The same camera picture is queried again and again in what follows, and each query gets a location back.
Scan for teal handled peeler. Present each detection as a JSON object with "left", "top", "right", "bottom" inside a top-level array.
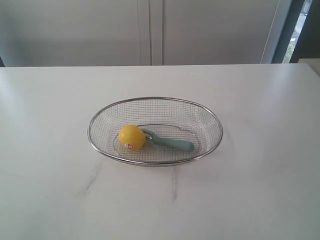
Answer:
[{"left": 142, "top": 129, "right": 195, "bottom": 153}]

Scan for oval wire mesh basket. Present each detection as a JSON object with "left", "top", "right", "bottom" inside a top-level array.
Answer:
[{"left": 87, "top": 96, "right": 224, "bottom": 167}]

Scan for yellow lemon with sticker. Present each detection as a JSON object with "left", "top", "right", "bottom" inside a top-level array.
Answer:
[{"left": 118, "top": 125, "right": 146, "bottom": 151}]

